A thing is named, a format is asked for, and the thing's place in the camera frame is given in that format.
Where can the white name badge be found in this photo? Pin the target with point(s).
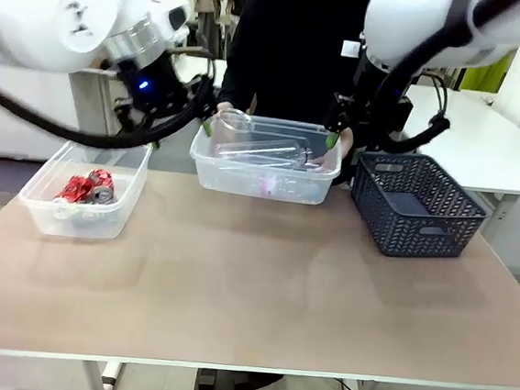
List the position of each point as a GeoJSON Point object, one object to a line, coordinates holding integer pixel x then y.
{"type": "Point", "coordinates": [350, 48]}

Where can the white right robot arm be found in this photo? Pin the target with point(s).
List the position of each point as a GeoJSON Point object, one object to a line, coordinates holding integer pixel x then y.
{"type": "Point", "coordinates": [405, 29]}

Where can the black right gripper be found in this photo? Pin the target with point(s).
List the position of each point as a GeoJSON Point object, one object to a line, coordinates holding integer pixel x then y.
{"type": "Point", "coordinates": [366, 94]}

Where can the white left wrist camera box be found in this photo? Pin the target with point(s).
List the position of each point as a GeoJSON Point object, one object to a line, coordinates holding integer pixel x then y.
{"type": "Point", "coordinates": [173, 14]}

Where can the clear plastic bin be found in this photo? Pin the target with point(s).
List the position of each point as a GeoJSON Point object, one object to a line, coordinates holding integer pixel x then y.
{"type": "Point", "coordinates": [77, 228]}
{"type": "Point", "coordinates": [225, 178]}

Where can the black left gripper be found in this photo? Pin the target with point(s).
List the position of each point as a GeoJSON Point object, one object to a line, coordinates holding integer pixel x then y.
{"type": "Point", "coordinates": [152, 88]}

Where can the white cabinet desk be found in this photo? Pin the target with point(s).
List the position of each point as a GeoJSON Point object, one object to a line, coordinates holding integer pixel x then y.
{"type": "Point", "coordinates": [19, 107]}

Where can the bystander in beige coat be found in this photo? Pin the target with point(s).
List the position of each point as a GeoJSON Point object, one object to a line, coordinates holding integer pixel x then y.
{"type": "Point", "coordinates": [204, 5]}

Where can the person's right forearm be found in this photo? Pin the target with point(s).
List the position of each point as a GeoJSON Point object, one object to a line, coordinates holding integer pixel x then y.
{"type": "Point", "coordinates": [238, 82]}

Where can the yellow-green panel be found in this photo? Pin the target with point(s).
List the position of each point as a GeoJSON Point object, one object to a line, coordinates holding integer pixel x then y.
{"type": "Point", "coordinates": [486, 71]}

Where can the clear plastic cup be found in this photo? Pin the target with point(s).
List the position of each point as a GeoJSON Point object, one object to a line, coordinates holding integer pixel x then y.
{"type": "Point", "coordinates": [234, 125]}

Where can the person's right hand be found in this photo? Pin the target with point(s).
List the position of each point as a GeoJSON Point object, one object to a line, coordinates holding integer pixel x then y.
{"type": "Point", "coordinates": [226, 107]}

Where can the red can with silver top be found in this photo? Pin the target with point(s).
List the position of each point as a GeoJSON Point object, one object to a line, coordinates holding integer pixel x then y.
{"type": "Point", "coordinates": [103, 195]}

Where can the dark grey woven basket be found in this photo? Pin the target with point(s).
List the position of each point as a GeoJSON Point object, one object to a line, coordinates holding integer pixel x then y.
{"type": "Point", "coordinates": [422, 233]}

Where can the person's left hand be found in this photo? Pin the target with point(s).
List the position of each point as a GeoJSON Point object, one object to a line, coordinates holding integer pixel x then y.
{"type": "Point", "coordinates": [345, 143]}

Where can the person in black top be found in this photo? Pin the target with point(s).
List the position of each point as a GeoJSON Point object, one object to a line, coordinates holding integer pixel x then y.
{"type": "Point", "coordinates": [297, 46]}

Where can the clear plastic bottle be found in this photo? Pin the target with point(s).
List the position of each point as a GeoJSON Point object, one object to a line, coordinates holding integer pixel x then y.
{"type": "Point", "coordinates": [264, 151]}

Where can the large white side table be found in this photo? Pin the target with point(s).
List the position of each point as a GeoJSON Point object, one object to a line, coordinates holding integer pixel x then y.
{"type": "Point", "coordinates": [486, 143]}

